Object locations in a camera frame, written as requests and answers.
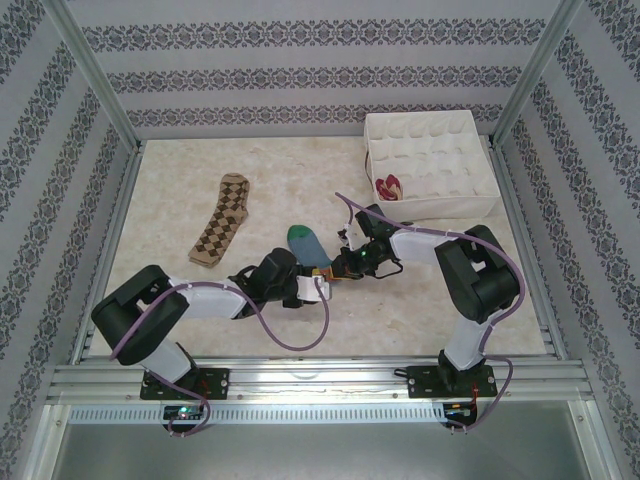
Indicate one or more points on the blue sock orange cuff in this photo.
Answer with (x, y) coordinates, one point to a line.
(305, 247)

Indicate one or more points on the beige sock red toe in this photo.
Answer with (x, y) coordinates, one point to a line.
(389, 186)

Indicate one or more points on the brown argyle sock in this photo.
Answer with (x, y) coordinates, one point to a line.
(225, 215)

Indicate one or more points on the white fabric organizer box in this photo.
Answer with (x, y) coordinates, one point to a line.
(440, 207)

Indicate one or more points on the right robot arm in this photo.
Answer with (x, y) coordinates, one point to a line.
(480, 285)

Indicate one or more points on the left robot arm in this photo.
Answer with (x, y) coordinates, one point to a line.
(135, 320)

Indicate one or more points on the left controller board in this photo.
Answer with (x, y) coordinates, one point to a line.
(182, 412)

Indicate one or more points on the controller board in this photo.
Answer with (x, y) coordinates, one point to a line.
(182, 412)
(457, 411)

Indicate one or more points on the sheet metal shelf panel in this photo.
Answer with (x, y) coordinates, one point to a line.
(320, 455)

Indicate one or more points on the right controller board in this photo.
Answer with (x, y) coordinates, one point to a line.
(457, 411)

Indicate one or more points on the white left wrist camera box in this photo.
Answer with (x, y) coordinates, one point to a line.
(315, 290)

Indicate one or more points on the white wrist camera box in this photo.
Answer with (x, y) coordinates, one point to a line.
(315, 290)
(350, 235)

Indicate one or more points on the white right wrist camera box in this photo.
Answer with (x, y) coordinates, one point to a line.
(350, 235)

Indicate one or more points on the aluminium mounting rail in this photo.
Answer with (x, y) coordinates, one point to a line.
(320, 385)

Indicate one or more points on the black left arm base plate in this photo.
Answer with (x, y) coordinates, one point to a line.
(220, 382)

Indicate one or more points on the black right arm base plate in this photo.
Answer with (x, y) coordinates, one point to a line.
(422, 382)

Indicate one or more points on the aluminium table side rail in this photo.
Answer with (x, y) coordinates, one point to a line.
(514, 170)
(120, 200)

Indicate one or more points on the aluminium frame post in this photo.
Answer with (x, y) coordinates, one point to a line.
(95, 70)
(537, 70)

